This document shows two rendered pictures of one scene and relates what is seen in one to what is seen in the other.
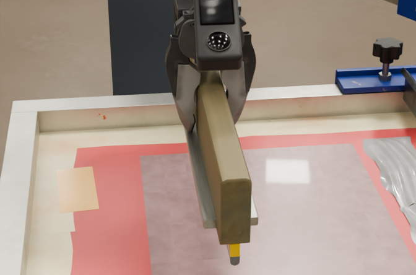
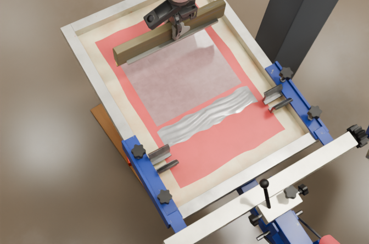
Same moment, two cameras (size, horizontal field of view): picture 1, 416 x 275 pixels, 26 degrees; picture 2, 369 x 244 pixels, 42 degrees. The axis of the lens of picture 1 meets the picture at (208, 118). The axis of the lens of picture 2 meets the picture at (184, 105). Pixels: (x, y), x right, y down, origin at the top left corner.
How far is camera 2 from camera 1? 127 cm
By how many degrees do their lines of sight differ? 51
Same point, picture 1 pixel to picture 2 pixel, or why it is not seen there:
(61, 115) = not seen: outside the picture
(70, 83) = not seen: outside the picture
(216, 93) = (164, 28)
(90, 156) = not seen: hidden behind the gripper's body
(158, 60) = not seen: outside the picture
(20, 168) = not seen: outside the picture
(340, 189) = (206, 86)
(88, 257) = (134, 29)
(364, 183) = (214, 93)
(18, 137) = not seen: outside the picture
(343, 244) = (173, 95)
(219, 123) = (144, 35)
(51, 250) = (133, 18)
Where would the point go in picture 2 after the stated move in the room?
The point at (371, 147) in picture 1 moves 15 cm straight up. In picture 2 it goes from (240, 89) to (249, 69)
